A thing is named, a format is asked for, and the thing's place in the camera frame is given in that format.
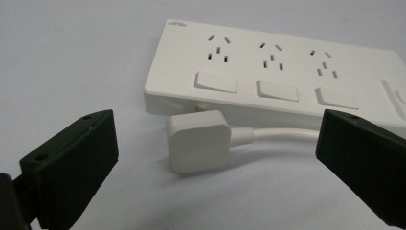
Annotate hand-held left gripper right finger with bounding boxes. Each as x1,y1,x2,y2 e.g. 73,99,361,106
315,108,406,230

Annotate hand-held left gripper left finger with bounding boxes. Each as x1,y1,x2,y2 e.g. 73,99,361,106
18,108,120,230

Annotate white power strip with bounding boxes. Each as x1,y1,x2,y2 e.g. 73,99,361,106
143,18,406,140

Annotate white plug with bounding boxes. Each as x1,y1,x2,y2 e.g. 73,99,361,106
166,103,256,174

